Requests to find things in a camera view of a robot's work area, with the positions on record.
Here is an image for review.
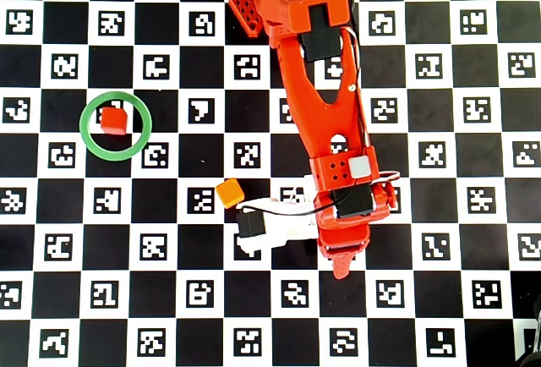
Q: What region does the black white marker checkerboard mat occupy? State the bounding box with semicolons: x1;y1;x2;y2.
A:
0;0;541;367

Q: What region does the small grey square block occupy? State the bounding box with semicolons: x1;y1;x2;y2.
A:
347;156;372;178

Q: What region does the black camera stand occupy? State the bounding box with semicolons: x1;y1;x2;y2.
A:
516;290;541;367

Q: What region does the thin black camera cable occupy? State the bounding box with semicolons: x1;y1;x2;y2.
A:
236;174;369;218

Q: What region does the red cube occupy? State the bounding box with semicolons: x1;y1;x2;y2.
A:
100;107;128;136

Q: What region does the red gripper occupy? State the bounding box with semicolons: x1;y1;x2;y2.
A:
314;214;373;281

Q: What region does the green ring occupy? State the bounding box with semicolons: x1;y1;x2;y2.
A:
79;90;153;162

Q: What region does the orange cube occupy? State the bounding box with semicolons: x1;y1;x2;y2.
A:
215;178;246;210

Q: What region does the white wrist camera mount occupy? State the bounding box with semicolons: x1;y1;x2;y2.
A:
234;195;319;259

